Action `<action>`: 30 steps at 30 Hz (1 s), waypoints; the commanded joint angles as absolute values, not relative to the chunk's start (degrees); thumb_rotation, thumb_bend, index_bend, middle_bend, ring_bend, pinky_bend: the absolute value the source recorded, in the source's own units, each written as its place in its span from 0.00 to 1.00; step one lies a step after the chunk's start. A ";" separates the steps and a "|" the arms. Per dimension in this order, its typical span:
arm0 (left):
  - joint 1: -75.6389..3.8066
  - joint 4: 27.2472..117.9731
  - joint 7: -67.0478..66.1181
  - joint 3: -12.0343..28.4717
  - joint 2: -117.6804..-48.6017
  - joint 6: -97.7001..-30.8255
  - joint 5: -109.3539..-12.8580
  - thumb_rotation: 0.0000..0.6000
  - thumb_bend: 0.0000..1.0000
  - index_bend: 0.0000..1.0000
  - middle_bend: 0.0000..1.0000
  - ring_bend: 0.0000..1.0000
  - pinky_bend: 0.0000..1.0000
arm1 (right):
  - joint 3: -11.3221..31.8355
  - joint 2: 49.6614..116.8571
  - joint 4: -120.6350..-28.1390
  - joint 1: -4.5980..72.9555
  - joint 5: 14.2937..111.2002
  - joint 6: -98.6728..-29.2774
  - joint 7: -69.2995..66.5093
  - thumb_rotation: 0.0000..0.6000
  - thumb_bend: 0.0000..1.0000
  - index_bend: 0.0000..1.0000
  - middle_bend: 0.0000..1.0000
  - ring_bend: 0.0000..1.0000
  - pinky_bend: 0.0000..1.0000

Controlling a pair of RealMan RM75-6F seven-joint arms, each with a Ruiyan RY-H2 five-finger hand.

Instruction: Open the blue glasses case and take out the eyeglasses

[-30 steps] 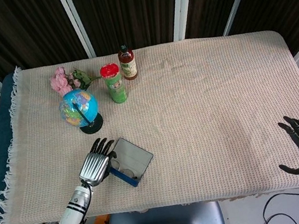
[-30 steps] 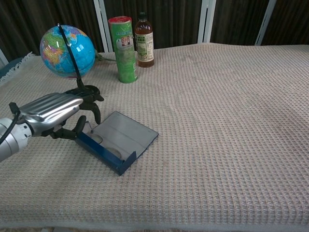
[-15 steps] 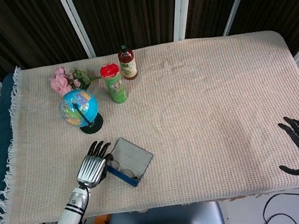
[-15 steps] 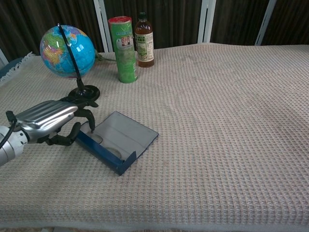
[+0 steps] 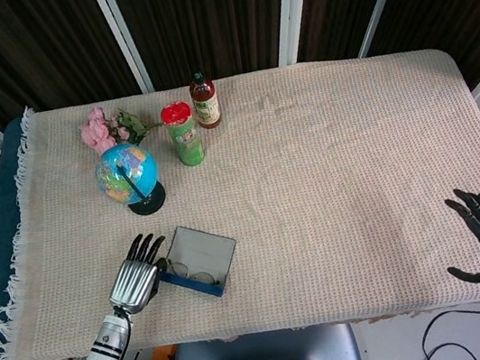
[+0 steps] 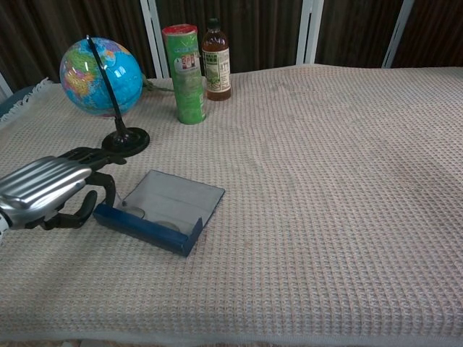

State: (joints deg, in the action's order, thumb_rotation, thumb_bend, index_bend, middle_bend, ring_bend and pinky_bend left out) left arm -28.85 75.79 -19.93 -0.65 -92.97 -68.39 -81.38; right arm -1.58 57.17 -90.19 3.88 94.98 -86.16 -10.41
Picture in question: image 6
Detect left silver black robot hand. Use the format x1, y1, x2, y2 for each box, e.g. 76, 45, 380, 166
0, 146, 127, 232

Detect blue floral glasses case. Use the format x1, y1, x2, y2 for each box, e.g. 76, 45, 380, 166
93, 168, 226, 257

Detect blue table cover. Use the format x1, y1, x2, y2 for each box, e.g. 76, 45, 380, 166
0, 85, 41, 122

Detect globe on black stand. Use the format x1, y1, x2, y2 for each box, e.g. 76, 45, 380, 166
59, 35, 150, 159

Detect green chip can red lid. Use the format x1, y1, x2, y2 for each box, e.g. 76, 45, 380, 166
161, 23, 208, 126

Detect brown tea bottle green label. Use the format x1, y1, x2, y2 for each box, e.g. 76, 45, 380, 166
201, 17, 232, 102

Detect beige waffle tablecloth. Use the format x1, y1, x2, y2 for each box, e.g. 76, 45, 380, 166
0, 64, 463, 344

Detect dark folding screen white frames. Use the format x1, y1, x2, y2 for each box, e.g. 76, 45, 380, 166
0, 0, 463, 93

